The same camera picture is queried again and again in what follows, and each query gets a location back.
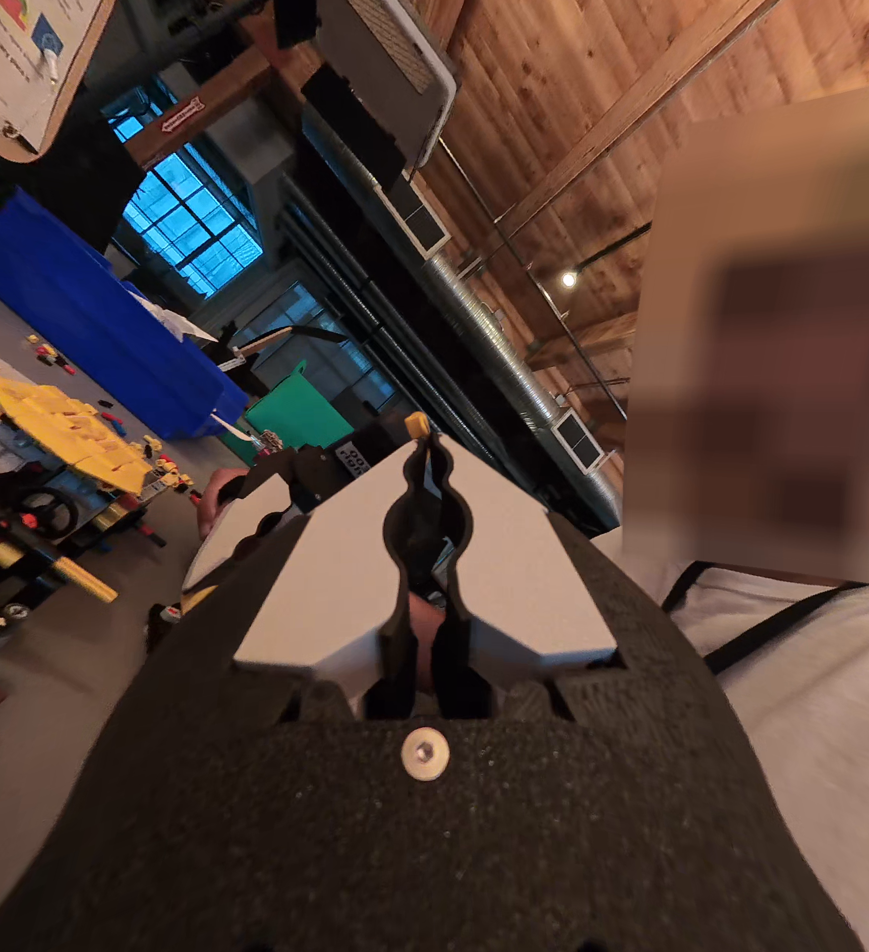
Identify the grey ceiling heater unit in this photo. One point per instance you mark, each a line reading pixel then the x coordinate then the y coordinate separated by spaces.
pixel 389 67

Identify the wooden framed sign board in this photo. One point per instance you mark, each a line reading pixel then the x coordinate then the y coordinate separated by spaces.
pixel 3 67

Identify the large paned window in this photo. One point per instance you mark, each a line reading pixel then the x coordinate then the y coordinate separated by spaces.
pixel 189 223

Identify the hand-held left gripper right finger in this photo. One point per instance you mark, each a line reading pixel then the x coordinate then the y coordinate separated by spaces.
pixel 531 587

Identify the wooden beam red label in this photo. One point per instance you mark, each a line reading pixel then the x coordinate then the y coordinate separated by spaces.
pixel 196 111

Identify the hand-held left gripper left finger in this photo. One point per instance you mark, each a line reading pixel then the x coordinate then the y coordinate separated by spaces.
pixel 323 587

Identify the small yellow toy piece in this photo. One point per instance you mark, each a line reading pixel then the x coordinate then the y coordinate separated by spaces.
pixel 196 599

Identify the metal ceiling duct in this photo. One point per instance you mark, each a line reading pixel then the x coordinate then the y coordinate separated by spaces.
pixel 479 327

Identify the blue storage bin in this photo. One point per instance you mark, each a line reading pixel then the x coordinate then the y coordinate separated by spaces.
pixel 70 312

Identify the small twine tag bundle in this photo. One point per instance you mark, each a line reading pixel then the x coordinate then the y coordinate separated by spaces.
pixel 269 442

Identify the yellow curved toy piece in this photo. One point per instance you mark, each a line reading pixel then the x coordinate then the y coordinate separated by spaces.
pixel 418 425

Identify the green tote bin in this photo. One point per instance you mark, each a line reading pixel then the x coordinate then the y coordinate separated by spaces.
pixel 300 416

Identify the white crumpled paper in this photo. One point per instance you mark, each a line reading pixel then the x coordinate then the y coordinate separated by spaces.
pixel 170 320

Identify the person's right hand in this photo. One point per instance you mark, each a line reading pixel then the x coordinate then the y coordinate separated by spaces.
pixel 211 494

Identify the white vent box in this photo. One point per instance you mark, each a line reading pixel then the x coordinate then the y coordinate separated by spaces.
pixel 423 219
pixel 579 442

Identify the scattered small toy pins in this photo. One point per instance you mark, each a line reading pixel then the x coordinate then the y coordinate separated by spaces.
pixel 47 355

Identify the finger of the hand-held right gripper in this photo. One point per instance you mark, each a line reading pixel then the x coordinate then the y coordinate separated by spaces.
pixel 215 547

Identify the yellow toy car model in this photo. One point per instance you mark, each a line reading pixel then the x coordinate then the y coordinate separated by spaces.
pixel 55 416

